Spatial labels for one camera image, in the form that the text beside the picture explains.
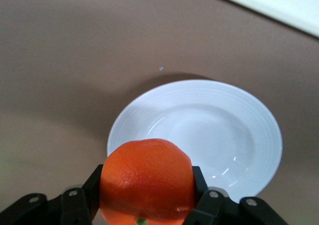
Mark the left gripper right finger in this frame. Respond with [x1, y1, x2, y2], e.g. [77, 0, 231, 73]
[184, 165, 290, 225]

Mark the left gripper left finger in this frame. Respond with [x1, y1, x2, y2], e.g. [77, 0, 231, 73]
[0, 164, 104, 225]

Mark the orange fruit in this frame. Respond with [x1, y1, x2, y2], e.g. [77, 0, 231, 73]
[99, 138, 195, 225]

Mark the white round plate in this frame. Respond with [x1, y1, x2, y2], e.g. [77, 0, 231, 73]
[106, 79, 284, 203]

